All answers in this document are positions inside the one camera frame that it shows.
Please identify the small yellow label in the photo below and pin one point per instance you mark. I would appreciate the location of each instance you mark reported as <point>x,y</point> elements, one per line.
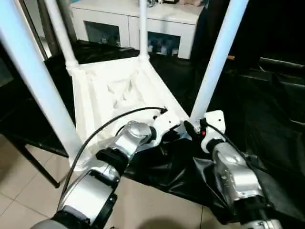
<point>230,57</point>

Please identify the grey object on cabinet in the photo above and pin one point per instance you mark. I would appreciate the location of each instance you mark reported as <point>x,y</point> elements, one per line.
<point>152,2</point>

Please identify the black table mat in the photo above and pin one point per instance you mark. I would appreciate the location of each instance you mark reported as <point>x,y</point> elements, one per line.
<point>267,109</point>

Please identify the grey curtain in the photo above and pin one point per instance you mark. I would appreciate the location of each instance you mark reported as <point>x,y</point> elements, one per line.
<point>52,19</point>

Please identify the white glass-door cabinet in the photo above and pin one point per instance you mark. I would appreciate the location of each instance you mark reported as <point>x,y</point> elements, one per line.
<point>124,12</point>

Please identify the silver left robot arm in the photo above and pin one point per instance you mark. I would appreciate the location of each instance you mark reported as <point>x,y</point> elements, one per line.
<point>109,162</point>

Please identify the black fabric backdrop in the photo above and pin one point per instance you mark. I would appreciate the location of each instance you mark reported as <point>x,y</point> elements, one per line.
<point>267,26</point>

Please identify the black metal table leg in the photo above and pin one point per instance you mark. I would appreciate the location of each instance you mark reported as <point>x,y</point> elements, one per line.
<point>33,162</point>

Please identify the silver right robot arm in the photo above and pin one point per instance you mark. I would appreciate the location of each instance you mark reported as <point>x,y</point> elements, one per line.
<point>233,176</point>

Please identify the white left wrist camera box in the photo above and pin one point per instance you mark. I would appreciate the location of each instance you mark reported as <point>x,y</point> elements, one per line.
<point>166,123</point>

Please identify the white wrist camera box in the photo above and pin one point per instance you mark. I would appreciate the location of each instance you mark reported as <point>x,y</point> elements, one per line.
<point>166,123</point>
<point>213,125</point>

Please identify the silver metal rod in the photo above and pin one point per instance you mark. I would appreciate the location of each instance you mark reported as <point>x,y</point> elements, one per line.
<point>283,63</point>

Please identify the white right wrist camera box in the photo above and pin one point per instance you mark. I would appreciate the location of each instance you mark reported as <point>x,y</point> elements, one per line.
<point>213,125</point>

